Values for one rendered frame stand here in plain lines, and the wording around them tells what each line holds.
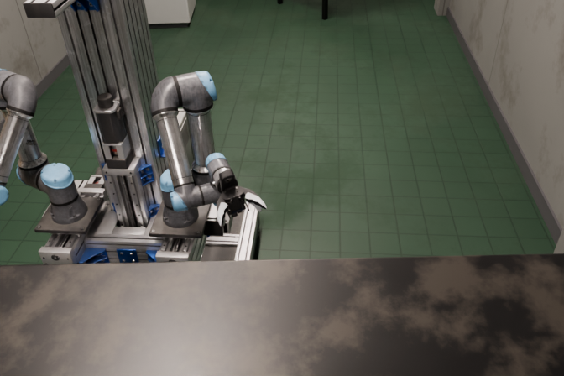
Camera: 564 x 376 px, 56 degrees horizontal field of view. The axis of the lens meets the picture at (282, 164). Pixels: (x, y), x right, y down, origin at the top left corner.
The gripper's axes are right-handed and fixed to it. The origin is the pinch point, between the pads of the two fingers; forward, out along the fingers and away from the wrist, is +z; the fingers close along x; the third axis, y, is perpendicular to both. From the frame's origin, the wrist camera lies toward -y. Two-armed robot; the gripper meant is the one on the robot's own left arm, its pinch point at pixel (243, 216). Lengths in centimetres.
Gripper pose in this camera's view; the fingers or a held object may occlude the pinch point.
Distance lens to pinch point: 163.5
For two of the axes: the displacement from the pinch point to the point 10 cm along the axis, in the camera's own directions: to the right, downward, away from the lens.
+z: 3.6, 5.4, -7.6
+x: -9.2, 3.4, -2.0
